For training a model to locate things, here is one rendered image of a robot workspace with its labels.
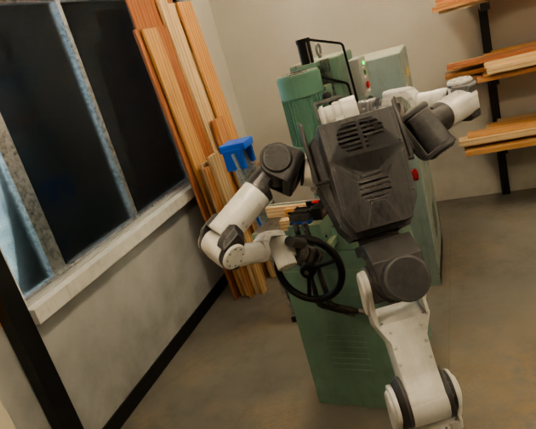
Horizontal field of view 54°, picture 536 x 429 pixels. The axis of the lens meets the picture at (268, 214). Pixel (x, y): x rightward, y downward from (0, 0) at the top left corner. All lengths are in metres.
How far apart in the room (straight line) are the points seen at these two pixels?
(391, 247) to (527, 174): 3.36
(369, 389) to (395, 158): 1.38
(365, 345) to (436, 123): 1.13
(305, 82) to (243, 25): 2.67
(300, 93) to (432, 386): 1.15
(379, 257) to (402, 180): 0.21
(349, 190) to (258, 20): 3.42
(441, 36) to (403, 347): 3.21
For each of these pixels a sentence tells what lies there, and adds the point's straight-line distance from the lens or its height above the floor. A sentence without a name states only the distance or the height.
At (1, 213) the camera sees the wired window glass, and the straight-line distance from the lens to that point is 2.61.
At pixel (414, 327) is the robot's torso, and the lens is 1.54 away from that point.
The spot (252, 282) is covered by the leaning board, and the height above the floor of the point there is 0.10.
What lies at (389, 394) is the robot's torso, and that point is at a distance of 1.59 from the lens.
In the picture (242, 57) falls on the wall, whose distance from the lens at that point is 4.73.
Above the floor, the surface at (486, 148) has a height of 0.54.
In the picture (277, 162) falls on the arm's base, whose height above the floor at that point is 1.35.
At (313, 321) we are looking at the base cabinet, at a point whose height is 0.46.
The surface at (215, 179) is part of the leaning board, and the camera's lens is 3.52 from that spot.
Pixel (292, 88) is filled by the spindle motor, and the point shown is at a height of 1.46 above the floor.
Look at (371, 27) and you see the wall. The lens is 4.44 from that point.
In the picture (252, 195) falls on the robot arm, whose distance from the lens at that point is 1.45.
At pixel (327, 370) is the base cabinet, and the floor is 0.20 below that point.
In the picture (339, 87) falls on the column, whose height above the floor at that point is 1.39.
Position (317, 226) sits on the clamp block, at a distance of 2.02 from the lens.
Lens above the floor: 1.66
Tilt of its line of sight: 18 degrees down
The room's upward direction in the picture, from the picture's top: 16 degrees counter-clockwise
